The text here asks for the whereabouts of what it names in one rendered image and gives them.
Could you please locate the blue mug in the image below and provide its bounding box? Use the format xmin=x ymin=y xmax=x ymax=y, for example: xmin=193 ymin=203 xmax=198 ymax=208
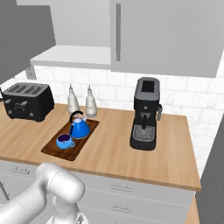
xmin=55 ymin=133 xmax=76 ymax=151

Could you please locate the dark wooden tray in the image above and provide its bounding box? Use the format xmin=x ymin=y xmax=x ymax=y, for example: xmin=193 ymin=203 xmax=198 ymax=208
xmin=40 ymin=117 xmax=101 ymax=162

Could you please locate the dark grey cabinet door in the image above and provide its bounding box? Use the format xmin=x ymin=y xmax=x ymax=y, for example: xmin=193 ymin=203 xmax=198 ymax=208
xmin=0 ymin=0 xmax=57 ymax=86

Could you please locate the white bottle with spout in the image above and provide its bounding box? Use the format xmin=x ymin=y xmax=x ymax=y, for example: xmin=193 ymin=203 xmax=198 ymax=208
xmin=66 ymin=83 xmax=81 ymax=116
xmin=84 ymin=84 xmax=99 ymax=119

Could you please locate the black espresso coffee machine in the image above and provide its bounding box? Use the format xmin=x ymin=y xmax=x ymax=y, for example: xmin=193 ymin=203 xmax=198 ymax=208
xmin=129 ymin=76 xmax=164 ymax=151

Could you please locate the black four-slot toaster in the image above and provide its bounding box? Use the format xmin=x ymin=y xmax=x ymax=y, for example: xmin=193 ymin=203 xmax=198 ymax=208
xmin=1 ymin=81 xmax=56 ymax=123

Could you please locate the wide grey drawer front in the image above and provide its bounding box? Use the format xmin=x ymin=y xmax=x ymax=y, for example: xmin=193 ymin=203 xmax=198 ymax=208
xmin=76 ymin=188 xmax=193 ymax=224
xmin=73 ymin=171 xmax=197 ymax=208

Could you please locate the narrow grey drawer front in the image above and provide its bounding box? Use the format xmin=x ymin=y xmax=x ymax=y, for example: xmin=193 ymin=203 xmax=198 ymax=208
xmin=0 ymin=159 xmax=42 ymax=187

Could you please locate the tall dark grey unit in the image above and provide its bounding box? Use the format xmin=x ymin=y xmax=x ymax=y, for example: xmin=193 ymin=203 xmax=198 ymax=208
xmin=194 ymin=113 xmax=224 ymax=224

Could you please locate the blue kettle with black handle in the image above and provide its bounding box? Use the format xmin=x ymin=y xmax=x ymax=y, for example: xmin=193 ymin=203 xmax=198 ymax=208
xmin=68 ymin=110 xmax=92 ymax=140

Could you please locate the grey drawer handle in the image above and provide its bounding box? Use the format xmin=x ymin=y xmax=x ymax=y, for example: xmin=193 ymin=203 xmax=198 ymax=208
xmin=110 ymin=203 xmax=132 ymax=214
xmin=10 ymin=165 xmax=32 ymax=175
xmin=109 ymin=183 xmax=134 ymax=193

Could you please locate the grey bar cabinet handle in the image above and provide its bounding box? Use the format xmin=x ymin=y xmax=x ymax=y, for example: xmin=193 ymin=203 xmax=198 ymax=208
xmin=115 ymin=3 xmax=122 ymax=62

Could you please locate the grey open wall cabinet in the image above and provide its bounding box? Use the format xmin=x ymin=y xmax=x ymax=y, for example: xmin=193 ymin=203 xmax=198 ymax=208
xmin=16 ymin=0 xmax=112 ymax=71

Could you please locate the grey wall outlet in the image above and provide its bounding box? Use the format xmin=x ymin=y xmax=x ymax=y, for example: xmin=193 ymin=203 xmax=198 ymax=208
xmin=24 ymin=66 xmax=38 ymax=81

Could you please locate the grey cabinet door with handle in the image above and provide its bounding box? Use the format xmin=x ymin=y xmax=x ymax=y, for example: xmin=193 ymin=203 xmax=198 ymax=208
xmin=109 ymin=0 xmax=224 ymax=79

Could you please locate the grey slanted door handle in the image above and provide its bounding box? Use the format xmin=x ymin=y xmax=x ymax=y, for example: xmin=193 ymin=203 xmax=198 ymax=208
xmin=0 ymin=180 xmax=11 ymax=202

